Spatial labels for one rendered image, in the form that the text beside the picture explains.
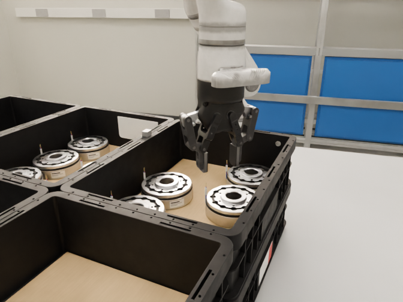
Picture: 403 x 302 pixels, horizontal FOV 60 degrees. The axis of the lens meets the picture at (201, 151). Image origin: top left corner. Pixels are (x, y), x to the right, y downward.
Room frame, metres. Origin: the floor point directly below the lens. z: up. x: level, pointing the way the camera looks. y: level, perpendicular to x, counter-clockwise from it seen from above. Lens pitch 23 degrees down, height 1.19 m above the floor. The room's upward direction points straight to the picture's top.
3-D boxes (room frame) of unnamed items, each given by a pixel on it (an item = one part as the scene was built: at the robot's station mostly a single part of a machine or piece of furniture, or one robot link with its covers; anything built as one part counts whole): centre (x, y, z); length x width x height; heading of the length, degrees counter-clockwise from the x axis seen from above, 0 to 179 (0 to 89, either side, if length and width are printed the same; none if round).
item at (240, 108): (0.55, -0.03, 1.05); 0.08 x 0.08 x 0.09
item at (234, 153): (0.56, -0.06, 0.95); 0.02 x 0.01 x 0.04; 25
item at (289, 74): (2.48, -0.39, 0.60); 0.72 x 0.03 x 0.56; 73
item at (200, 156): (0.53, 0.01, 0.96); 0.03 x 0.01 x 0.05; 115
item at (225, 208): (0.56, -0.06, 0.86); 0.10 x 0.10 x 0.01
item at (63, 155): (0.75, 0.34, 0.86); 0.05 x 0.05 x 0.01
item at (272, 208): (0.59, 0.01, 0.87); 0.40 x 0.30 x 0.11; 155
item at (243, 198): (0.56, -0.06, 0.86); 0.05 x 0.05 x 0.01
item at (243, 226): (0.59, 0.01, 0.92); 0.40 x 0.30 x 0.02; 155
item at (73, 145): (0.85, 0.30, 0.86); 0.10 x 0.10 x 0.01
